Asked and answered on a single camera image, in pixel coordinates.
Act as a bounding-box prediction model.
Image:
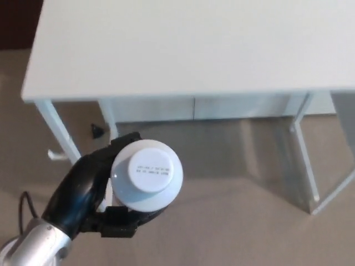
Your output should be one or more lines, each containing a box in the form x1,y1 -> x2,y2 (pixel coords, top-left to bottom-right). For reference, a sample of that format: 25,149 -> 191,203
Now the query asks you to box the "small black floor object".
90,124 -> 105,139

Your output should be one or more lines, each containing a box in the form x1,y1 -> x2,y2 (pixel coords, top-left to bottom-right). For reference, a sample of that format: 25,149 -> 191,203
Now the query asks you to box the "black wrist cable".
18,191 -> 40,233

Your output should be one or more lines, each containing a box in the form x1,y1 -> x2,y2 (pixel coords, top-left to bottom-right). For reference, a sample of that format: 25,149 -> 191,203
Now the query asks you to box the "white table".
22,0 -> 355,216

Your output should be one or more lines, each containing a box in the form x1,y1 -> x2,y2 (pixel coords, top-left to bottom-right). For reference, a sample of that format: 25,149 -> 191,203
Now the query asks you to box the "white plastic bottle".
105,139 -> 185,213

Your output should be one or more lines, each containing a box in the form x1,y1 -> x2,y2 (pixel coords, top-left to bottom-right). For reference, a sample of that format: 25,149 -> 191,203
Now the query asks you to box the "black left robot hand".
41,132 -> 169,239

